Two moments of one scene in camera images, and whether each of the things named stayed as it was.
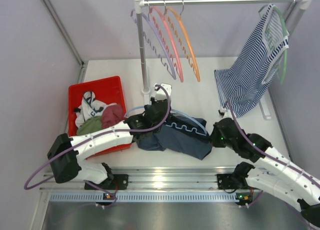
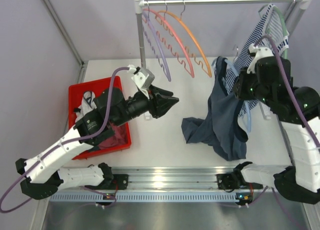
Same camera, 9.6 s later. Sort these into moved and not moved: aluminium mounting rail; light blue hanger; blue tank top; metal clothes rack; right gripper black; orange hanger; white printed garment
Moved: right gripper black; blue tank top; orange hanger; light blue hanger
Not moved: metal clothes rack; aluminium mounting rail; white printed garment
